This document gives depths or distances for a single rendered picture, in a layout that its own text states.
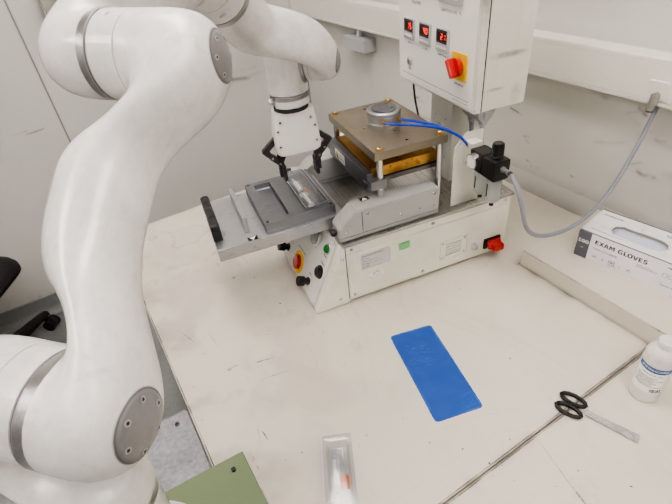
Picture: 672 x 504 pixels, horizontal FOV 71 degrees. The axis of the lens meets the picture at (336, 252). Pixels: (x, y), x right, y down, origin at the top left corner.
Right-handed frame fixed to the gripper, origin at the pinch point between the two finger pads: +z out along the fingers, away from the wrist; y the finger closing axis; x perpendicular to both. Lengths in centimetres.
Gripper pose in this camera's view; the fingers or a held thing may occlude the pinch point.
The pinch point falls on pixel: (300, 169)
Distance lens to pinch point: 111.2
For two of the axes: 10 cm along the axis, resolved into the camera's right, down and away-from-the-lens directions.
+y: 9.5, -2.6, 1.9
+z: 0.9, 7.9, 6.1
